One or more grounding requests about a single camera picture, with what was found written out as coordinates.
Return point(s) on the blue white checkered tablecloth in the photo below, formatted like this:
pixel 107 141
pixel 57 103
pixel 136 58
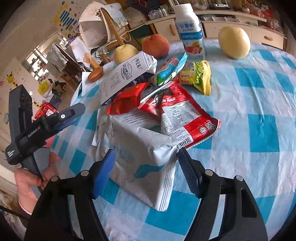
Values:
pixel 254 98

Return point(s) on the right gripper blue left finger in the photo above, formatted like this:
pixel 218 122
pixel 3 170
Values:
pixel 101 173

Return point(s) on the red gift boxes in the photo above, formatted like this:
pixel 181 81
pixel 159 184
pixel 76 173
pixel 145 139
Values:
pixel 46 109

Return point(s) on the small yellow pear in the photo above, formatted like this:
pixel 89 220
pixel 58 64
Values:
pixel 124 52

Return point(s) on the red snack bag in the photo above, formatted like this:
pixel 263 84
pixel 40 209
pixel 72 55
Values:
pixel 181 117

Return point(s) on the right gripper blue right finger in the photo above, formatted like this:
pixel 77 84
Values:
pixel 193 171

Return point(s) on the person's left hand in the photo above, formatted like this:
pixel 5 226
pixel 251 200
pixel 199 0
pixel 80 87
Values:
pixel 25 180

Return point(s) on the white yogurt drink bottle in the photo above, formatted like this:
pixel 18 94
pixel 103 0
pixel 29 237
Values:
pixel 190 31

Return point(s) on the wooden chair with cushion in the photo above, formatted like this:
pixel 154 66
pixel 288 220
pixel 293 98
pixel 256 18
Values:
pixel 103 27

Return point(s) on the blue white wrapper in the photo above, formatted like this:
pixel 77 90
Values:
pixel 169 70

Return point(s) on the red orange apple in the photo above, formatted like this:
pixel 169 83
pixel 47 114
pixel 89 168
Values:
pixel 156 45

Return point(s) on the white milk carton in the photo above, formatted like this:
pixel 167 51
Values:
pixel 135 70

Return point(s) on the cream tv cabinet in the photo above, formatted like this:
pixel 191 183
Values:
pixel 213 21

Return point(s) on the dark wooden chair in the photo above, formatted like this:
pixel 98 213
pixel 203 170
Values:
pixel 69 69

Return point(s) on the red crumpled wrapper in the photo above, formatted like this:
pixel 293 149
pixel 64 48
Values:
pixel 127 100

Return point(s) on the white grey foil bag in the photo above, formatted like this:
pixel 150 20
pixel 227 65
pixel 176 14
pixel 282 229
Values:
pixel 145 160

